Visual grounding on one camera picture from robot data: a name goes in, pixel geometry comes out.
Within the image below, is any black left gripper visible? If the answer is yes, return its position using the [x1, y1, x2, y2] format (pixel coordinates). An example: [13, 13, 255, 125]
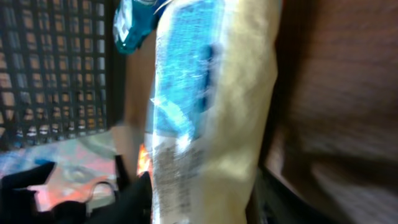
[0, 155, 131, 224]

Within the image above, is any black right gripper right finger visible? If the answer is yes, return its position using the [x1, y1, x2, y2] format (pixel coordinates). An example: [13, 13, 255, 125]
[248, 167, 340, 224]

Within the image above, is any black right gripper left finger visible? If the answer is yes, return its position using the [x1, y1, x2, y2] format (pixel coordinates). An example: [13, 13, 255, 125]
[86, 172, 152, 224]

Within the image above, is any orange snack bag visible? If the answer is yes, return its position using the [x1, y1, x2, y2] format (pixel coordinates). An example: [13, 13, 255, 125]
[145, 0, 282, 224]

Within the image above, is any teal mouthwash bottle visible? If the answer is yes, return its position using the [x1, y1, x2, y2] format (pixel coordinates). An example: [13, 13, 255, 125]
[113, 0, 170, 54]

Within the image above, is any small orange box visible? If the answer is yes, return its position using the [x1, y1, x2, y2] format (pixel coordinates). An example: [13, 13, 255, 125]
[137, 144, 153, 179]

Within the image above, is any grey plastic basket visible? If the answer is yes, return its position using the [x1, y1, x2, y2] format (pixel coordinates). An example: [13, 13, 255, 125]
[1, 0, 126, 151]

